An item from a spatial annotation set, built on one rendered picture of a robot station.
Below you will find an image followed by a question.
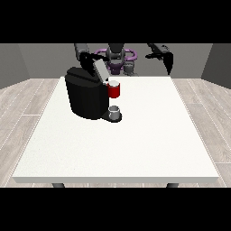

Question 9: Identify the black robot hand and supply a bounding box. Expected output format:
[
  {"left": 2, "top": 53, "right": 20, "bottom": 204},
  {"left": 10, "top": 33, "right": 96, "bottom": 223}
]
[
  {"left": 79, "top": 51, "right": 107, "bottom": 75},
  {"left": 144, "top": 51, "right": 175, "bottom": 76}
]

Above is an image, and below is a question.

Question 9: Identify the pale grey machine lid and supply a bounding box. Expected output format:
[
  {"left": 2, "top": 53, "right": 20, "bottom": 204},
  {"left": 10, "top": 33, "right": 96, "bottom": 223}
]
[{"left": 92, "top": 59, "right": 110, "bottom": 82}]

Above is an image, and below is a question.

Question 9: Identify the black coffee machine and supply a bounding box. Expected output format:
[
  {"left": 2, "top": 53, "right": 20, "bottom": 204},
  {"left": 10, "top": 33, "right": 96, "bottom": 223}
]
[{"left": 64, "top": 66, "right": 123, "bottom": 123}]

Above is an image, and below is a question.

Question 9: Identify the red pod holder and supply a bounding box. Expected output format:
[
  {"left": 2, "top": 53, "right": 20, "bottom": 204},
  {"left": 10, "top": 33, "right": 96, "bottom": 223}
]
[{"left": 106, "top": 79, "right": 122, "bottom": 99}]

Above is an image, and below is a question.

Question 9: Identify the grey trunk with purple rings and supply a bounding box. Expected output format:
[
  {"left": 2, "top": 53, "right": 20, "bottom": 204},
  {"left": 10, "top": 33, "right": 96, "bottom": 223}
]
[{"left": 94, "top": 43, "right": 139, "bottom": 76}]

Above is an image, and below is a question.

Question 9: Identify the small grey cup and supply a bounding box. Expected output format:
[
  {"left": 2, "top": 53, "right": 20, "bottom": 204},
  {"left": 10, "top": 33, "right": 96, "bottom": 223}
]
[{"left": 108, "top": 105, "right": 121, "bottom": 120}]

